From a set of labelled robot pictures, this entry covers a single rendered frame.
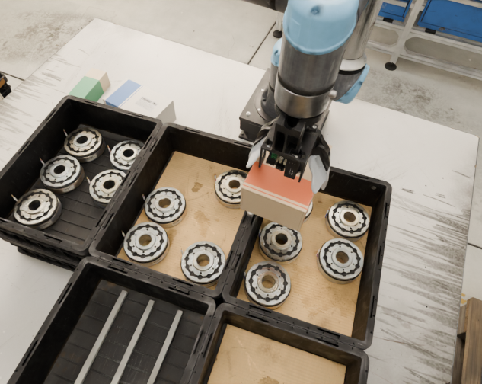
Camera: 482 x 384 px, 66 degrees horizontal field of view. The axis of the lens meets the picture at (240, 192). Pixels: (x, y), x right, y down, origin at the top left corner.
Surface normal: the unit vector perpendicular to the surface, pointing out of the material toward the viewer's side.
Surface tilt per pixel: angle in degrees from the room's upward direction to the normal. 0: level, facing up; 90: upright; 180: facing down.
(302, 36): 88
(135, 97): 0
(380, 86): 0
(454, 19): 90
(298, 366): 0
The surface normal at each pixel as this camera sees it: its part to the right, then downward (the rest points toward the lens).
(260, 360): 0.03, -0.54
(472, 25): -0.40, 0.77
